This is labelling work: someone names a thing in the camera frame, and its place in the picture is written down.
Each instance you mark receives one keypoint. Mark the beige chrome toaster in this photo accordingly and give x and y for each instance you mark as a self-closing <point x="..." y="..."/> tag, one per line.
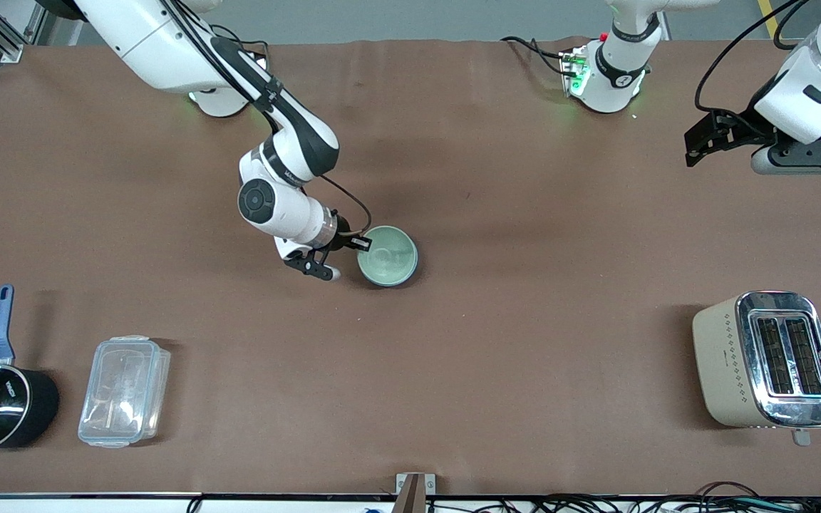
<point x="724" y="356"/>

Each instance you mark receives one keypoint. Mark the clear plastic food container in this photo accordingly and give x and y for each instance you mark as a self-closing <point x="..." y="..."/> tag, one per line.
<point x="122" y="392"/>

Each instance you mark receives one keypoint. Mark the blue bowl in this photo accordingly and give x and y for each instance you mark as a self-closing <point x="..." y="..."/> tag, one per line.
<point x="390" y="284"/>

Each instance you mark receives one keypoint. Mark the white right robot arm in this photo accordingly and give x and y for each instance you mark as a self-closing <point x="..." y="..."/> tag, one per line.
<point x="168" y="43"/>

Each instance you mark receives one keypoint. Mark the brown table mat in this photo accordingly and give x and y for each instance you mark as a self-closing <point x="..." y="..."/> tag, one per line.
<point x="410" y="370"/>

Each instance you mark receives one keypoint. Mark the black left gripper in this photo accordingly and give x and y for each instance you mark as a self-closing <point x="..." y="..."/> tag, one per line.
<point x="742" y="130"/>

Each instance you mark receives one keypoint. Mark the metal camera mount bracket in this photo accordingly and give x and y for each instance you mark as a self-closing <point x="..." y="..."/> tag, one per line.
<point x="410" y="495"/>

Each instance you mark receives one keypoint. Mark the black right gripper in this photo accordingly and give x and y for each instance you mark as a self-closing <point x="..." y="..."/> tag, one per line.
<point x="343" y="240"/>

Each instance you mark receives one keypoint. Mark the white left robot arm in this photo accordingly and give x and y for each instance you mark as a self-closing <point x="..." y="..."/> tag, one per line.
<point x="610" y="85"/>

